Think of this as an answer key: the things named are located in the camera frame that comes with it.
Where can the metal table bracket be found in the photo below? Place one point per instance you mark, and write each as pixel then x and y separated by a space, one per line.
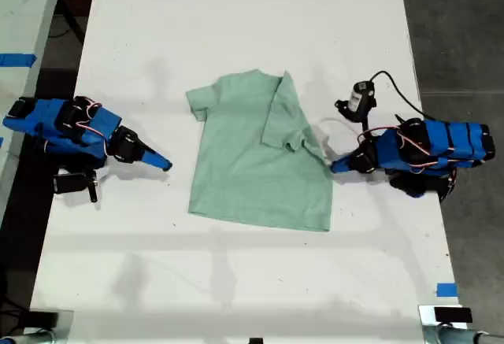
pixel 426 320

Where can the grey labelled camera box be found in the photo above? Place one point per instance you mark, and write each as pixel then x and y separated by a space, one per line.
pixel 359 100

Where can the long blue tape strip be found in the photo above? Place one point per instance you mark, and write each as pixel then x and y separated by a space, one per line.
pixel 15 60

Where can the white side table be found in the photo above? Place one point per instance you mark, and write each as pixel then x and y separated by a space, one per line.
pixel 23 9

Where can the small black flat box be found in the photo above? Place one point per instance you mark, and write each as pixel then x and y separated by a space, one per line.
pixel 453 315

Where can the black camera box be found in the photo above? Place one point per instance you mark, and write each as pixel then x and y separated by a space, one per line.
pixel 71 183

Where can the pale green T-shirt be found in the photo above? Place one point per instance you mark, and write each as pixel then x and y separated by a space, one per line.
pixel 252 163

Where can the short blue tape strip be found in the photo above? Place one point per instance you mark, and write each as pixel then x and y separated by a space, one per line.
pixel 447 289

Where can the black table clamp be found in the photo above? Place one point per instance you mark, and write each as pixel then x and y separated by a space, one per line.
pixel 49 318

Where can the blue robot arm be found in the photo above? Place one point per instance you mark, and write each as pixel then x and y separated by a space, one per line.
pixel 441 143
pixel 59 123

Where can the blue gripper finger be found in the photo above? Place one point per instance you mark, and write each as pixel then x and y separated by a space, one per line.
pixel 344 161
pixel 145 146
pixel 346 167
pixel 157 160

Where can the metal pipe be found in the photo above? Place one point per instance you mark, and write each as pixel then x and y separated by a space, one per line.
pixel 464 336
pixel 27 338

